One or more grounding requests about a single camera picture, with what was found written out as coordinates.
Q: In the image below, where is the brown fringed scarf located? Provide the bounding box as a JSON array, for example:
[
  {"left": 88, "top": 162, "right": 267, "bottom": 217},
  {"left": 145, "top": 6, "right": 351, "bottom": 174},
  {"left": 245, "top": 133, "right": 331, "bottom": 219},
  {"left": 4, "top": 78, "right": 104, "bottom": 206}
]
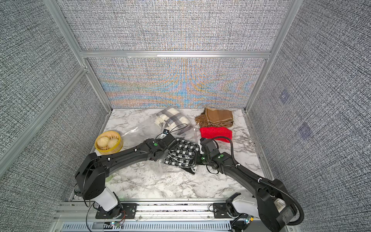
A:
[{"left": 195, "top": 107, "right": 234, "bottom": 128}]

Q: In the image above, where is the yellow-rimmed bamboo steamer basket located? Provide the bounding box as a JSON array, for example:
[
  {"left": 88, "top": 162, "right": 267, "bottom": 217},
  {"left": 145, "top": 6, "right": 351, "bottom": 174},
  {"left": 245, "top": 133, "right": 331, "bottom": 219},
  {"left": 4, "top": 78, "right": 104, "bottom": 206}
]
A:
[{"left": 95, "top": 130, "right": 123, "bottom": 155}]

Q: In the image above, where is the red knitted scarf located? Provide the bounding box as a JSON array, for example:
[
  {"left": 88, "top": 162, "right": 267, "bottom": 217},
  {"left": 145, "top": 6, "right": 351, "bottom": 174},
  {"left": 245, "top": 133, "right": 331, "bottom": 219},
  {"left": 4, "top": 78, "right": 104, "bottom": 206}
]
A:
[{"left": 200, "top": 127, "right": 233, "bottom": 143}]

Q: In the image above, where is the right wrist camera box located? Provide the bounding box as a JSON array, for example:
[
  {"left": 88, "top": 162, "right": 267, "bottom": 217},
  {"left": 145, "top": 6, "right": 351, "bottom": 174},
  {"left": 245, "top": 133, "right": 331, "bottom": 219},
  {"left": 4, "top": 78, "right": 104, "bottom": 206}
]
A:
[{"left": 200, "top": 138, "right": 219, "bottom": 156}]

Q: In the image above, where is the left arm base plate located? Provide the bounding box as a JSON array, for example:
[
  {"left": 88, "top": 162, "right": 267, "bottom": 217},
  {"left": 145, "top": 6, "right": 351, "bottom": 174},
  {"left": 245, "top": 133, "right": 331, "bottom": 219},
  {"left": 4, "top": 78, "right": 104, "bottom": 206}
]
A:
[{"left": 95, "top": 203, "right": 138, "bottom": 219}]

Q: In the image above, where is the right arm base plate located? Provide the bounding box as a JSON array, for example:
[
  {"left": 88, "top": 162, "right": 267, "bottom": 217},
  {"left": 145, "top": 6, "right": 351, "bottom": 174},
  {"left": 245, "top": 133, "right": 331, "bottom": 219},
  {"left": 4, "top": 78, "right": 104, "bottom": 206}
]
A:
[{"left": 210, "top": 203, "right": 232, "bottom": 219}]

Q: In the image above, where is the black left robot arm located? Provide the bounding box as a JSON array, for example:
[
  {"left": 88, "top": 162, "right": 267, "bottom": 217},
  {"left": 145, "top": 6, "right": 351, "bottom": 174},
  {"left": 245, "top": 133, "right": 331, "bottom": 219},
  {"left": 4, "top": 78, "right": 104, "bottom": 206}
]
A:
[{"left": 75, "top": 134, "right": 177, "bottom": 219}]

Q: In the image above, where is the black white knitted scarf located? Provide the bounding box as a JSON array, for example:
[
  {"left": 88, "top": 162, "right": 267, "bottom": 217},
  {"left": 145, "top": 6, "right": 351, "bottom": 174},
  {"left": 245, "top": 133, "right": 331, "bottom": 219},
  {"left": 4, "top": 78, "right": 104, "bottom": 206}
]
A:
[{"left": 164, "top": 138, "right": 200, "bottom": 175}]

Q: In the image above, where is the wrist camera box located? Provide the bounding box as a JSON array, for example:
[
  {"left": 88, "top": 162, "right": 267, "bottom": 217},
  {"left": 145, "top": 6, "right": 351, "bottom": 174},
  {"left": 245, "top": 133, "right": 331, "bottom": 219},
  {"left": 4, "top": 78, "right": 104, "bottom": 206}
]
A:
[
  {"left": 159, "top": 129, "right": 177, "bottom": 150},
  {"left": 200, "top": 138, "right": 219, "bottom": 156}
]

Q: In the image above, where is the right white steamed bun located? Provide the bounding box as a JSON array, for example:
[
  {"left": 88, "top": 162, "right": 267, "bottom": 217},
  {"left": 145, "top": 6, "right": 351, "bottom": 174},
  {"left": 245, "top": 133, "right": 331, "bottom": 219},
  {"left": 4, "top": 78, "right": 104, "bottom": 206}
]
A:
[{"left": 107, "top": 138, "right": 119, "bottom": 149}]

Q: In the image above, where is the white steamed bun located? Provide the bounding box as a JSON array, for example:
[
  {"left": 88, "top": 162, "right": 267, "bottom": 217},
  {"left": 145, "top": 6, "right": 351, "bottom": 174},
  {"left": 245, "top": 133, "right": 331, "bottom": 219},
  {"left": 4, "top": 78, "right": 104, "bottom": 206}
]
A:
[
  {"left": 107, "top": 138, "right": 119, "bottom": 149},
  {"left": 96, "top": 136, "right": 110, "bottom": 150}
]

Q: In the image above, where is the aluminium front rail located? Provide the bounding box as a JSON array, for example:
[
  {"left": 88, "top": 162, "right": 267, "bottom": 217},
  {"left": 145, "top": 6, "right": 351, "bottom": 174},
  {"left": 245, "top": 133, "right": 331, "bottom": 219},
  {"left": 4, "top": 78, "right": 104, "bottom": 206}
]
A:
[{"left": 53, "top": 198, "right": 233, "bottom": 222}]

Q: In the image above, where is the left white steamed bun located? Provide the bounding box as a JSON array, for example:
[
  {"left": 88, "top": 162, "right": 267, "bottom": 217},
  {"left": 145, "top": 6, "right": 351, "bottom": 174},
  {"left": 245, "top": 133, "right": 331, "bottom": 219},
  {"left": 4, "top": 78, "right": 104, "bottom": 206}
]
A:
[{"left": 96, "top": 136, "right": 110, "bottom": 150}]

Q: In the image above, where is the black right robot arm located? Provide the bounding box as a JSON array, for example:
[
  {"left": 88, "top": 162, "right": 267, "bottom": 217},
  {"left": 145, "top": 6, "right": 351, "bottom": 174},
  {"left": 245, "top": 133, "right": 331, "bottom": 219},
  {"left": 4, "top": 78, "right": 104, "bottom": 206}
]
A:
[{"left": 196, "top": 152, "right": 304, "bottom": 232}]

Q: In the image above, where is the cream grey plaid scarf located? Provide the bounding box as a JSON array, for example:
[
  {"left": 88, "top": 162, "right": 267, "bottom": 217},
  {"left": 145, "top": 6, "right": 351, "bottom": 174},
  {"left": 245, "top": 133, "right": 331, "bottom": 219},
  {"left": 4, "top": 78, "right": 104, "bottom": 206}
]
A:
[{"left": 155, "top": 107, "right": 193, "bottom": 136}]

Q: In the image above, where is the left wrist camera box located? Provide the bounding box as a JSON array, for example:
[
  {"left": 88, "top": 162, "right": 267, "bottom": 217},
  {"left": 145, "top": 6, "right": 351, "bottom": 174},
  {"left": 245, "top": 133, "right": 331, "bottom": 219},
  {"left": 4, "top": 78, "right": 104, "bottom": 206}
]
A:
[{"left": 159, "top": 129, "right": 177, "bottom": 150}]

